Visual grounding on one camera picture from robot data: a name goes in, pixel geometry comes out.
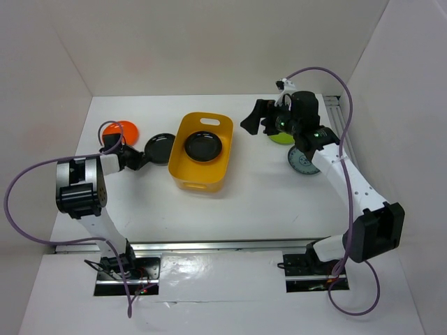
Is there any yellow plastic bin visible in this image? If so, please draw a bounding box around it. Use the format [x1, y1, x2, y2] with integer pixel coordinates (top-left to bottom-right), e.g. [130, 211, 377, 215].
[168, 112, 233, 193]

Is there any aluminium rail front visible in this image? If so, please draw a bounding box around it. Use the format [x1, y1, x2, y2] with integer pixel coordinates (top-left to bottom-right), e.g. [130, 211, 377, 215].
[52, 237, 329, 253]

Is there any black plate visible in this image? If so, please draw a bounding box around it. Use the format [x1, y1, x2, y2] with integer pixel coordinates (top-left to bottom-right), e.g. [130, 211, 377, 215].
[144, 133, 175, 165]
[184, 131, 223, 163]

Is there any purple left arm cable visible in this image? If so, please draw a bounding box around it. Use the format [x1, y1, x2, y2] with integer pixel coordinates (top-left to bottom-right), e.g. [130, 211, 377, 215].
[3, 120, 147, 318]

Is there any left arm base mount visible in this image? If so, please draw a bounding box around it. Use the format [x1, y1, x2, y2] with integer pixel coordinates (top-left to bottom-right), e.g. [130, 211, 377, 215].
[84, 253, 161, 297]

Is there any orange plate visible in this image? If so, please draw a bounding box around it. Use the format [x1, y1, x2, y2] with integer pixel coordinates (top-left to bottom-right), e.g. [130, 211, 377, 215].
[100, 120, 140, 146]

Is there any aluminium rail right side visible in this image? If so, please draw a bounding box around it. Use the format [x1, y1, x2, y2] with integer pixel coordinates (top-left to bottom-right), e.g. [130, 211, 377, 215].
[323, 96, 346, 138]

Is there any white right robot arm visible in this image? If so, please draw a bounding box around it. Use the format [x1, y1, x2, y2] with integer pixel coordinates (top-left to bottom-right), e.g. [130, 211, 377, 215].
[240, 78, 405, 274]

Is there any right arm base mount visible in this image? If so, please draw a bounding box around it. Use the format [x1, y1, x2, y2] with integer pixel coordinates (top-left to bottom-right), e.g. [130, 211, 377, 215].
[277, 242, 349, 293]

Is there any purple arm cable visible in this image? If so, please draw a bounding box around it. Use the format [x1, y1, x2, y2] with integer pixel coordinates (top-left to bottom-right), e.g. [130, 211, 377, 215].
[3, 120, 147, 318]
[286, 66, 381, 315]

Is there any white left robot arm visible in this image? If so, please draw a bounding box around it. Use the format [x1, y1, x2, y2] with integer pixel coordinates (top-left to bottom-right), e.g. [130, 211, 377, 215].
[55, 134, 152, 278]

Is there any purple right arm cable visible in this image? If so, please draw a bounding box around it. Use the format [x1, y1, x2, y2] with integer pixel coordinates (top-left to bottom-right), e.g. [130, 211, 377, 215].
[286, 66, 381, 315]

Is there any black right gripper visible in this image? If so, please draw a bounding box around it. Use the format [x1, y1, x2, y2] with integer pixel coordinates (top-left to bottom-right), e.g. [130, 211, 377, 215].
[240, 99, 301, 136]

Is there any blue patterned plate right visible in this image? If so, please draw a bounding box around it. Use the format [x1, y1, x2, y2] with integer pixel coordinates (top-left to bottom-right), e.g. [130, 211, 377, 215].
[287, 147, 320, 175]

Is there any aluminium rail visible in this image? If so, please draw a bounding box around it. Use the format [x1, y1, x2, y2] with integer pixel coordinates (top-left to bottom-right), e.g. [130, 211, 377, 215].
[52, 237, 329, 253]
[323, 96, 346, 138]

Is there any green plate right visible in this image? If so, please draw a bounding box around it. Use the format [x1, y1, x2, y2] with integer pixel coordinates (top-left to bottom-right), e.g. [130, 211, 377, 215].
[268, 133, 295, 145]

